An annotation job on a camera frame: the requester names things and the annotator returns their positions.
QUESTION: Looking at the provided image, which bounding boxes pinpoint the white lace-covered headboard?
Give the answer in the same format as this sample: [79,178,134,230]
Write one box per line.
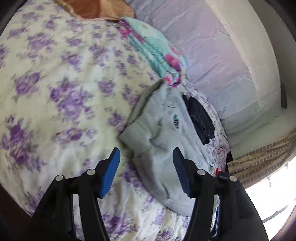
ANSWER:
[129,1,281,136]

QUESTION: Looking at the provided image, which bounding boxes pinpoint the brown satin pillow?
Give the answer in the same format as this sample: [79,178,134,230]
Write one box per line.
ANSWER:
[55,0,135,21]

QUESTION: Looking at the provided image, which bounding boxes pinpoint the blue and red garment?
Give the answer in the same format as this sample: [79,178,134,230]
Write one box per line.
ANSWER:
[215,168,229,180]

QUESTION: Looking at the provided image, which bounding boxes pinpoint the grey sweatpants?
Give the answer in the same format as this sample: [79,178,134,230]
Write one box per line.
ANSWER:
[119,80,214,216]

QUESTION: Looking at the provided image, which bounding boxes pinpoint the floral turquoise folded quilt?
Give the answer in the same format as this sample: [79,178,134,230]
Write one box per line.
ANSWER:
[118,17,187,88]

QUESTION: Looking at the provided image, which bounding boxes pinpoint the beige checked curtain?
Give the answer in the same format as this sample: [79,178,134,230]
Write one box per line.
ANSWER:
[227,129,295,189]

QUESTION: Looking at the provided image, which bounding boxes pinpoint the purple floral bedspread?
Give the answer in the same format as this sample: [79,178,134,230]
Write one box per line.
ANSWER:
[0,0,232,241]

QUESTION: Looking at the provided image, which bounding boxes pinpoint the folded black pants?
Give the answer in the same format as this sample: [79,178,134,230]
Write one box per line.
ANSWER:
[182,95,215,145]

